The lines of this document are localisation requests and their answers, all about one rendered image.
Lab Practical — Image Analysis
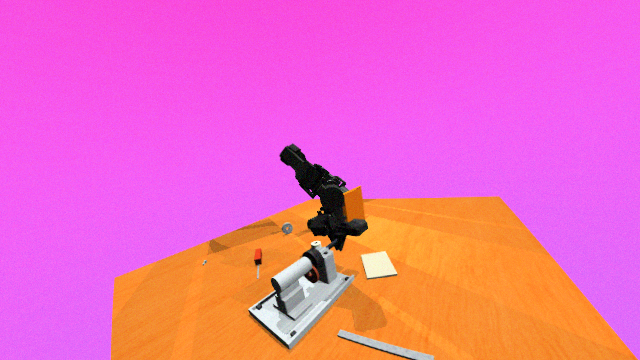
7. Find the red-handled screwdriver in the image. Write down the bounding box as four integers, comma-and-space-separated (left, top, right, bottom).
254, 248, 262, 279

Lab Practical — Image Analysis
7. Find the dark grey metal shaft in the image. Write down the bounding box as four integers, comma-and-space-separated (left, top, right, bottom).
326, 239, 338, 249

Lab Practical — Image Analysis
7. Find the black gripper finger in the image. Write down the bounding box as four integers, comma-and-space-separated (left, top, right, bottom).
334, 231, 348, 251
327, 227, 339, 251

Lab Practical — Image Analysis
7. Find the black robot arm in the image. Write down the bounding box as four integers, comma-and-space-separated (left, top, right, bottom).
279, 143, 350, 236

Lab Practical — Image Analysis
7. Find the grey flat bar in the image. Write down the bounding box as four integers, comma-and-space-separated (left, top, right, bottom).
337, 329, 434, 360

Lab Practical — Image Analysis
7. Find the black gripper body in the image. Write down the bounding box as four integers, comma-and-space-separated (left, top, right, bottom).
307, 203, 368, 237

